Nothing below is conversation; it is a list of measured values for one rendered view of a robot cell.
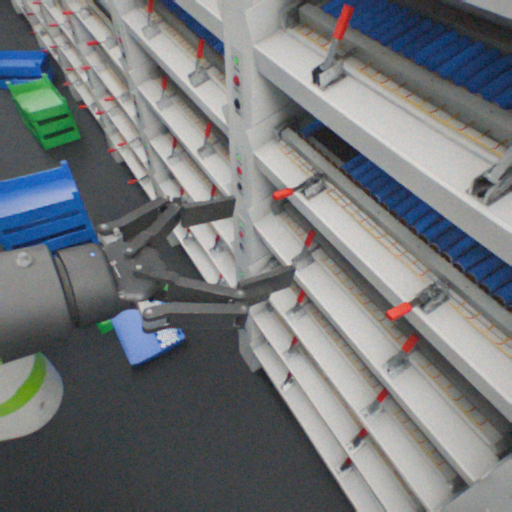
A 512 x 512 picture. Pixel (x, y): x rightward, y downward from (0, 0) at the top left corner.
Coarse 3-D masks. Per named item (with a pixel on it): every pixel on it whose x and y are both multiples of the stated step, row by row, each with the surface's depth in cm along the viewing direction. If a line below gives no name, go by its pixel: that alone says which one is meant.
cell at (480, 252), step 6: (480, 246) 60; (468, 252) 60; (474, 252) 60; (480, 252) 59; (486, 252) 59; (492, 252) 60; (462, 258) 60; (468, 258) 59; (474, 258) 59; (480, 258) 59; (462, 264) 59; (468, 264) 59; (474, 264) 59
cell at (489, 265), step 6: (486, 258) 59; (492, 258) 59; (498, 258) 58; (480, 264) 59; (486, 264) 58; (492, 264) 58; (498, 264) 58; (474, 270) 58; (480, 270) 58; (486, 270) 58; (492, 270) 58; (474, 276) 58; (480, 276) 58
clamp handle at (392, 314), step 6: (426, 294) 58; (414, 300) 57; (420, 300) 57; (426, 300) 57; (396, 306) 56; (402, 306) 56; (408, 306) 56; (414, 306) 56; (390, 312) 55; (396, 312) 55; (402, 312) 55; (390, 318) 55; (396, 318) 55
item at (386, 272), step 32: (256, 128) 80; (256, 160) 84; (288, 160) 80; (320, 224) 72; (352, 224) 69; (352, 256) 68; (384, 256) 65; (384, 288) 64; (416, 288) 61; (416, 320) 60; (448, 320) 57; (448, 352) 57; (480, 352) 55; (480, 384) 55
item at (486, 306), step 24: (288, 144) 80; (312, 168) 76; (360, 192) 69; (384, 216) 65; (408, 240) 62; (408, 264) 62; (432, 264) 59; (456, 288) 58; (480, 312) 56; (504, 312) 54
